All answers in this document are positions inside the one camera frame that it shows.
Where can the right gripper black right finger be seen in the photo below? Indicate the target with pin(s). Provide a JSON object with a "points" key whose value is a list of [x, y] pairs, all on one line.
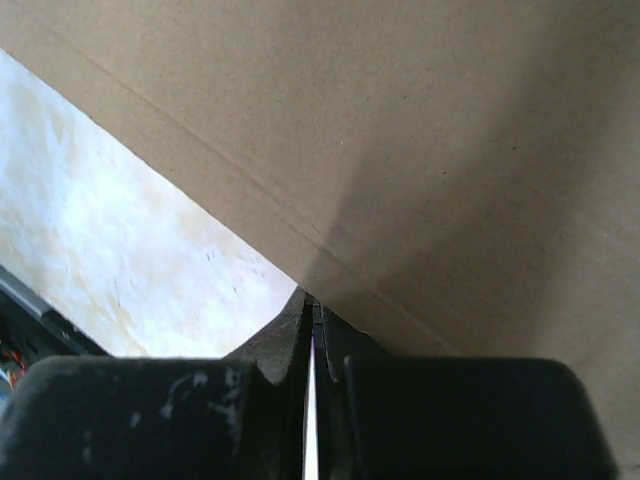
{"points": [[386, 416]]}

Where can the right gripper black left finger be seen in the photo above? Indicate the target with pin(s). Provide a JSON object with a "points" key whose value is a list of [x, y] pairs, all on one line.
{"points": [[241, 416]]}

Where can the brown cardboard box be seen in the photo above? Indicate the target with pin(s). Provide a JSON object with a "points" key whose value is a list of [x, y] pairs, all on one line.
{"points": [[449, 176]]}

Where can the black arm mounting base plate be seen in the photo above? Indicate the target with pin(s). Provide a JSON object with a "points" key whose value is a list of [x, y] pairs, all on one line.
{"points": [[32, 330]]}

